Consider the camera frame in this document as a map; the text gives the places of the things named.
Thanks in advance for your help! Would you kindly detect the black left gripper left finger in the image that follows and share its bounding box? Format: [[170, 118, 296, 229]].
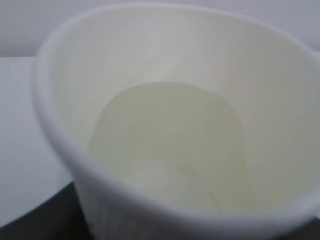
[[0, 183, 93, 240]]

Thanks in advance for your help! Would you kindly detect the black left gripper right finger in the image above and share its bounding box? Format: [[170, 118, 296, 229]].
[[277, 212, 320, 240]]

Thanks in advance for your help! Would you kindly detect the white paper cup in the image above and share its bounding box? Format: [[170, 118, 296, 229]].
[[32, 3, 320, 240]]

